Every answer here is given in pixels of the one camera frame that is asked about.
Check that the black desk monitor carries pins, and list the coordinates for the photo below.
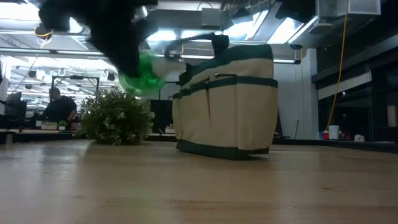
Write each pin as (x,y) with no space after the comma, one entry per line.
(15,107)

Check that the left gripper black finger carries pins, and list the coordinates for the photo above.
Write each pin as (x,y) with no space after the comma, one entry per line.
(130,67)

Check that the background wooden desk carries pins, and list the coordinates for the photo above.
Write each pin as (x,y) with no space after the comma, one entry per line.
(31,134)

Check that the green transparent spray bottle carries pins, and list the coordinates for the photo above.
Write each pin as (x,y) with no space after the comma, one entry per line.
(146,79)

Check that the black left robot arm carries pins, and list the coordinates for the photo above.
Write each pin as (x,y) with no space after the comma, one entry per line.
(62,14)

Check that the small white object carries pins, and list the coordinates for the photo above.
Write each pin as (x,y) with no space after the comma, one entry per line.
(359,138)

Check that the beige green-trimmed gardening bag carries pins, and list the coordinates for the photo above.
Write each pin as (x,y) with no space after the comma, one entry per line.
(227,118)

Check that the red cup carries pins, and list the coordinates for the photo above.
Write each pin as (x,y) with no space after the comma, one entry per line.
(325,135)

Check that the artificial green bush plant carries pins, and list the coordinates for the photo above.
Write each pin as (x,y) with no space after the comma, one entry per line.
(116,119)

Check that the person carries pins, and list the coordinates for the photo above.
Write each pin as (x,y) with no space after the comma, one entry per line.
(60,109)

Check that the white cup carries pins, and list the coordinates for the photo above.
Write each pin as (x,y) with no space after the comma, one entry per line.
(333,132)

